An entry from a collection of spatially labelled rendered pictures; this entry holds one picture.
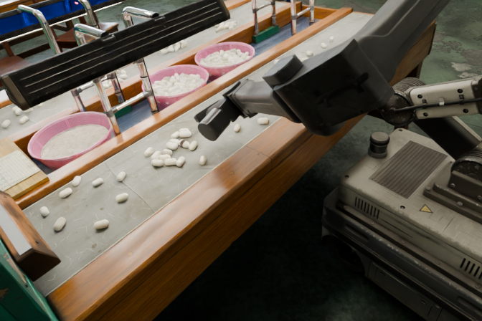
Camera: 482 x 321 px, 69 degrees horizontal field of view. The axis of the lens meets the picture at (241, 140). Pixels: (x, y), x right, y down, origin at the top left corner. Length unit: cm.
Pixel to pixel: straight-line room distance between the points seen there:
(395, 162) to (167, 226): 90
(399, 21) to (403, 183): 96
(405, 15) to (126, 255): 67
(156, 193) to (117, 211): 10
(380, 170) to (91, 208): 97
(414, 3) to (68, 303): 75
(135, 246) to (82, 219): 20
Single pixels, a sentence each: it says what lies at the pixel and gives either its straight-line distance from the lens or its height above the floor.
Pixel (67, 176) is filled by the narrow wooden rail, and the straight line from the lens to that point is 110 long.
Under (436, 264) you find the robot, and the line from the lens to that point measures 129.
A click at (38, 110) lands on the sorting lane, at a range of 158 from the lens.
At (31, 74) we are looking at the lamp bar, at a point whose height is 110.
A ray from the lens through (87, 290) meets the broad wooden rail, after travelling 80.
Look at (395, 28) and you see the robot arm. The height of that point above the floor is 123.
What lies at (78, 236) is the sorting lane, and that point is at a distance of 94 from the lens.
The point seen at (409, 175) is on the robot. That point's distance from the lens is 137.
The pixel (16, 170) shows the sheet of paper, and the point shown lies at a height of 78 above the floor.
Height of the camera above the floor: 137
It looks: 37 degrees down
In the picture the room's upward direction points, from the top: 8 degrees counter-clockwise
